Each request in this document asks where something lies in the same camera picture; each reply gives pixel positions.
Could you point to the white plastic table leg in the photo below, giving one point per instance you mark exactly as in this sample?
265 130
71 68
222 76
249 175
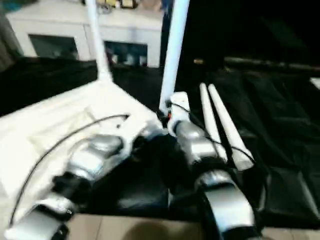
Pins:
225 117
208 112
172 55
98 42

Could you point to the white plastic table top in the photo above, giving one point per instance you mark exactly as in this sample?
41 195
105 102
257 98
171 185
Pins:
62 115

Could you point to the black mat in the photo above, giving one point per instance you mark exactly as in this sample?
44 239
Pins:
262 125

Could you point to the pink soft toy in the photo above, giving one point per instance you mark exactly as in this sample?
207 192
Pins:
152 5

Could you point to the dark metal bar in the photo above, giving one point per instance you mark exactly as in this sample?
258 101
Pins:
270 62

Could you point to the dark bottle yellow label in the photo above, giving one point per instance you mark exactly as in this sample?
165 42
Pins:
111 3
128 3

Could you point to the white sideboard cabinet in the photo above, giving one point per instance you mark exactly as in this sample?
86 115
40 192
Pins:
62 25

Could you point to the grey curtain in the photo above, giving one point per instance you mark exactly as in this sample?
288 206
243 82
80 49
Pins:
8 40

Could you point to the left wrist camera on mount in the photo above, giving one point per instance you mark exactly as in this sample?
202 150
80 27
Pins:
130 140

